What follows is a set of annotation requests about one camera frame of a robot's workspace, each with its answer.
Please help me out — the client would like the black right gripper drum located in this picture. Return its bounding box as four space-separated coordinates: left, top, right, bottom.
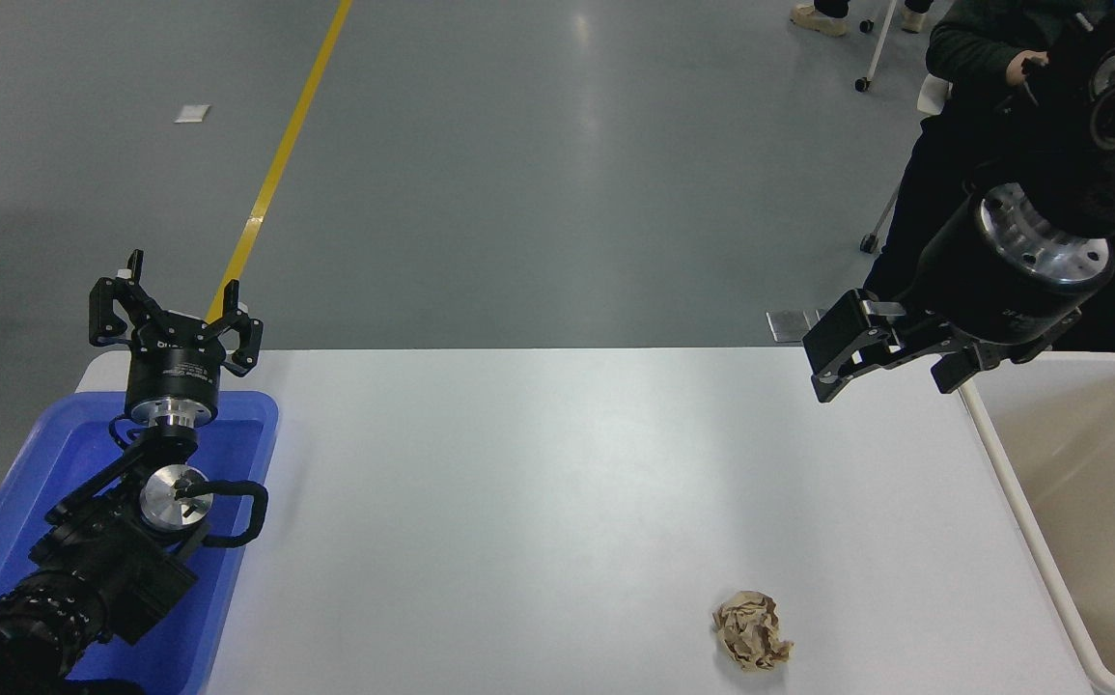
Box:
909 193 1113 366

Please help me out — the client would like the seated person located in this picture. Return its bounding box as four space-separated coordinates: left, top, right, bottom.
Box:
861 0 1115 354

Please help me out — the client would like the blue plastic tray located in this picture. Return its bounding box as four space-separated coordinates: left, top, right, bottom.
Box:
0 390 280 695

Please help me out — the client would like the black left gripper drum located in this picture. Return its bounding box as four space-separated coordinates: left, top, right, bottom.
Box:
125 321 227 411

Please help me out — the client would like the large pale bin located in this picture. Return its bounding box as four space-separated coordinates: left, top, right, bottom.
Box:
960 350 1115 695

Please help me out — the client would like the tan paper ball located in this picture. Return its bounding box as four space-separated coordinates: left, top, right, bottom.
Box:
711 591 795 675

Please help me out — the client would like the white wheeled stand leg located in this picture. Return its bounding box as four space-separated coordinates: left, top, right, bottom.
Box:
854 0 901 93

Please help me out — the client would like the person's right hand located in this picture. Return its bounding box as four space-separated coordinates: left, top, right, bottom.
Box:
1004 50 1050 88

